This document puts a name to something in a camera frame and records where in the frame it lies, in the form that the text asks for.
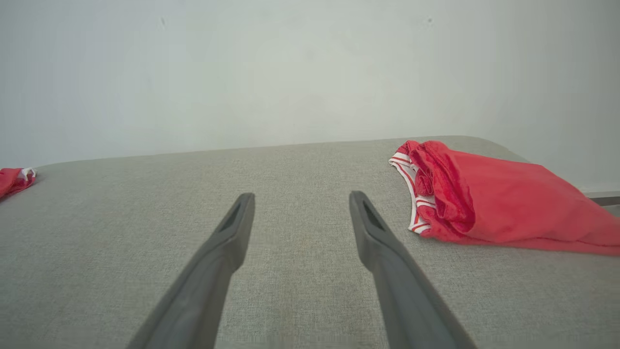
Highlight red white basketball jersey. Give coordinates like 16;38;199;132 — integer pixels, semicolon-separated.
389;140;620;256

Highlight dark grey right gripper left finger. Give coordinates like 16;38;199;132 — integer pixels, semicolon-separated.
126;192;256;349

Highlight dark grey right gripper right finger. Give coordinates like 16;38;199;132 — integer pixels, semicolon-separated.
349;190;478;349

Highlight red white-trimmed shorts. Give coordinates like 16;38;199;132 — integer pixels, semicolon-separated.
0;167;37;199

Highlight grey fabric sofa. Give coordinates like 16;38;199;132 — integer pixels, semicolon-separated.
0;136;620;349

